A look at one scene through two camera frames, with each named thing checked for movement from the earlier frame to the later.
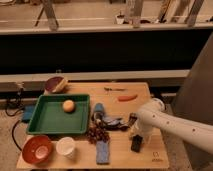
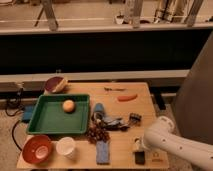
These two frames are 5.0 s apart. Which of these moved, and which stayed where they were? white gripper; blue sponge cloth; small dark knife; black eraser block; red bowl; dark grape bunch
Moved: black eraser block; white gripper
Stayed: red bowl; dark grape bunch; small dark knife; blue sponge cloth
